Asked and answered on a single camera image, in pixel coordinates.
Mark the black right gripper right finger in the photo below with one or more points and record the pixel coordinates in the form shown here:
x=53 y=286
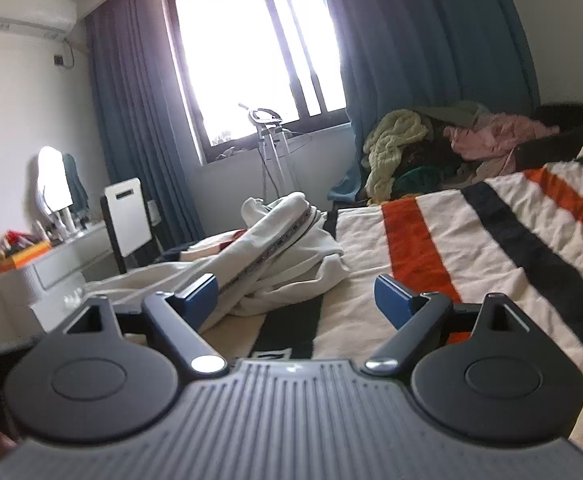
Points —
x=438 y=336

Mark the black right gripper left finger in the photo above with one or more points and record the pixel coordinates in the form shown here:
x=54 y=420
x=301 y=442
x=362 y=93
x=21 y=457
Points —
x=171 y=322

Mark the white sweatshirt garment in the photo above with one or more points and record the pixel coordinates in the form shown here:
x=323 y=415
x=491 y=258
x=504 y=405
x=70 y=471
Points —
x=286 y=256

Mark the white dressing table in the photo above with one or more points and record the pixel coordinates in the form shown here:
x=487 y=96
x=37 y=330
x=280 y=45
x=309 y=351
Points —
x=39 y=295

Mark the striped bed blanket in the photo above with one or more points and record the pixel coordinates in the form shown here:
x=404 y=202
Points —
x=521 y=235

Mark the oval vanity mirror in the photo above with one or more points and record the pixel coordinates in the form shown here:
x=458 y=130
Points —
x=52 y=189

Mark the cream knitted garment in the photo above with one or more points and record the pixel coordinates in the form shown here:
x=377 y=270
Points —
x=383 y=150

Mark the pink garment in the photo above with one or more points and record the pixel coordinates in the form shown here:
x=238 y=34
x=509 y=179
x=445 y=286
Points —
x=495 y=135

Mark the garment steamer stand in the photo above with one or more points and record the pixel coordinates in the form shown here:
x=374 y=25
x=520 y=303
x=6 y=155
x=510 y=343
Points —
x=278 y=168

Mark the teal curtain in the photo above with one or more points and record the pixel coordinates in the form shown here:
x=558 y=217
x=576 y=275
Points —
x=395 y=54

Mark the white air conditioner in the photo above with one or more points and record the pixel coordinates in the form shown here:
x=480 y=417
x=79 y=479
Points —
x=47 y=19

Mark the window with dark frame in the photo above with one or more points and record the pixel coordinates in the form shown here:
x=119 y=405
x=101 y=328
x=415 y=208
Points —
x=235 y=55

